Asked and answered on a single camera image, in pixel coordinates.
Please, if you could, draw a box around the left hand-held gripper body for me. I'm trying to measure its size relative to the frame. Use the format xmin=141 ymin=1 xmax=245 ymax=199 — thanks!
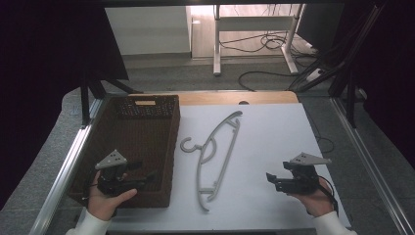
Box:
xmin=94 ymin=149 xmax=147 ymax=198

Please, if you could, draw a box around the brown wicker basket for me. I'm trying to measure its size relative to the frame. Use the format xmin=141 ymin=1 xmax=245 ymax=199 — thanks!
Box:
xmin=67 ymin=94 xmax=181 ymax=210

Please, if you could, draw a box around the person's right hand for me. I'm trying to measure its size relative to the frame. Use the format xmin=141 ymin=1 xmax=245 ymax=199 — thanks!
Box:
xmin=288 ymin=177 xmax=338 ymax=218

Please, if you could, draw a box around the white desk frame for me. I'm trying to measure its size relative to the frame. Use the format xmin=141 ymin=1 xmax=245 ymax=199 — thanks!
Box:
xmin=212 ymin=3 xmax=308 ymax=78

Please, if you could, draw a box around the black floor cable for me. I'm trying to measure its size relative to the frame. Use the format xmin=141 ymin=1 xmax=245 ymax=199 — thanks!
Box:
xmin=238 ymin=70 xmax=302 ymax=93

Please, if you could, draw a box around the black metal stand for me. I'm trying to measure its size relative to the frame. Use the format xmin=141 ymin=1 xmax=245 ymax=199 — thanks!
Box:
xmin=328 ymin=65 xmax=358 ymax=129
xmin=79 ymin=72 xmax=145 ymax=128

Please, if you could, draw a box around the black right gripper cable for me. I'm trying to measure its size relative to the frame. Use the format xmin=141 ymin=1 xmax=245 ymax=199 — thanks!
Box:
xmin=317 ymin=175 xmax=341 ymax=216

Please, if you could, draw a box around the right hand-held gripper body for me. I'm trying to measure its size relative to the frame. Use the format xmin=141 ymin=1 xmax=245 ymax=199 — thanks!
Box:
xmin=274 ymin=151 xmax=333 ymax=197

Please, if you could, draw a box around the grey plastic clothes hanger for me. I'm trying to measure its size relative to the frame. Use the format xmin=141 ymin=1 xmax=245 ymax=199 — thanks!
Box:
xmin=179 ymin=110 xmax=245 ymax=212

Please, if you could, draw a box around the thin black cable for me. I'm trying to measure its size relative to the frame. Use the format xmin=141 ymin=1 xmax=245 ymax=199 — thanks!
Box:
xmin=302 ymin=106 xmax=336 ymax=155

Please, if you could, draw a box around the black curtain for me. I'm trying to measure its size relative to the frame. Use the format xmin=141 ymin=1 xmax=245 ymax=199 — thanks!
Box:
xmin=0 ymin=0 xmax=130 ymax=211
xmin=327 ymin=0 xmax=415 ymax=170

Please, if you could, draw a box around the white cabinet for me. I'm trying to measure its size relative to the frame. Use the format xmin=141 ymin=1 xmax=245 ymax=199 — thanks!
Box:
xmin=104 ymin=5 xmax=193 ymax=57

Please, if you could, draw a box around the tangle of black cables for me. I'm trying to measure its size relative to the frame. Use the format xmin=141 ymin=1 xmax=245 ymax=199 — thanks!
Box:
xmin=218 ymin=30 xmax=316 ymax=55

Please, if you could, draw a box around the aluminium rail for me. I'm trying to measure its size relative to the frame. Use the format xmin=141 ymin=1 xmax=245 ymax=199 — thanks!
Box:
xmin=28 ymin=96 xmax=109 ymax=235
xmin=330 ymin=96 xmax=415 ymax=235

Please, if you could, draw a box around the white table mat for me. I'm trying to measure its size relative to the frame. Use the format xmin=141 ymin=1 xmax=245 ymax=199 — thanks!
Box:
xmin=107 ymin=102 xmax=352 ymax=230

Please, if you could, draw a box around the white power strip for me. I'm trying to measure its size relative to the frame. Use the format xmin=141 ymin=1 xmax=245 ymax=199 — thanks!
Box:
xmin=304 ymin=68 xmax=324 ymax=82

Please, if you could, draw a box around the person's left hand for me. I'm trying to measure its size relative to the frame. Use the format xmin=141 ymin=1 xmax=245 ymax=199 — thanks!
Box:
xmin=86 ymin=170 xmax=139 ymax=222

